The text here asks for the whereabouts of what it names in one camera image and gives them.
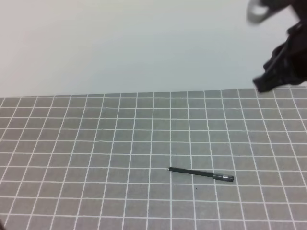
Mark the black pen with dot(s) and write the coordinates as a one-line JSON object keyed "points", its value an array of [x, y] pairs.
{"points": [[193, 172]]}

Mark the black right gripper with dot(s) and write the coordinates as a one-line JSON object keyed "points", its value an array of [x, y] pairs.
{"points": [[288, 64]]}

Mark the grey grid tablecloth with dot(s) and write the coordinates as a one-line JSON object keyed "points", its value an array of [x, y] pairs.
{"points": [[100, 162]]}

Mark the clear black pen cap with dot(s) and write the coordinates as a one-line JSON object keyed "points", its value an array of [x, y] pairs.
{"points": [[223, 177]]}

